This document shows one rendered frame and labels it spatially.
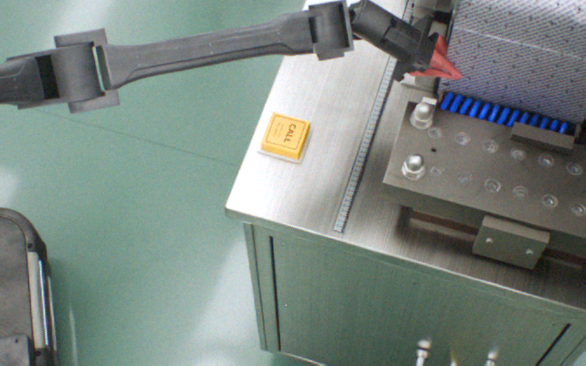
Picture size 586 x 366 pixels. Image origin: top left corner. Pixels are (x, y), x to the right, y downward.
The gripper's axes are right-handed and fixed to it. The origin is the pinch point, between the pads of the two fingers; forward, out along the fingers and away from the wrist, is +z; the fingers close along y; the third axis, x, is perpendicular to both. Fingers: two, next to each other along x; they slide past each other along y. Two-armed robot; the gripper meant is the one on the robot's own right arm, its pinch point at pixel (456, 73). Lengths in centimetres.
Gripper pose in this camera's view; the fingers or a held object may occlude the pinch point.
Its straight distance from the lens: 150.7
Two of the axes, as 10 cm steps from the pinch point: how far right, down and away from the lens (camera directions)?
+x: 4.4, -2.8, -8.5
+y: -3.0, 8.5, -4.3
